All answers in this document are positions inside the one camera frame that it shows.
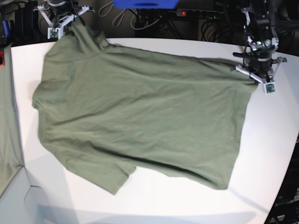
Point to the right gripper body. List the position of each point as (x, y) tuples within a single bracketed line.
[(56, 12)]

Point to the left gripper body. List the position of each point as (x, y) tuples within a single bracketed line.
[(260, 67)]

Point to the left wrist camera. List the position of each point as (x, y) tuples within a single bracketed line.
[(269, 87)]

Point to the blue box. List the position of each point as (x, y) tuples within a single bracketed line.
[(146, 4)]

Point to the white power strip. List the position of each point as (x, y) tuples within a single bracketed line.
[(199, 14)]

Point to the green cloth at left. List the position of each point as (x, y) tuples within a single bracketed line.
[(11, 157)]

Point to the green t-shirt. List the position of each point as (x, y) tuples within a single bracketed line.
[(106, 109)]

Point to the red device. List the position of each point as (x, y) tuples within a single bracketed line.
[(2, 58)]

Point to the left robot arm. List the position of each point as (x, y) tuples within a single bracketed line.
[(263, 42)]

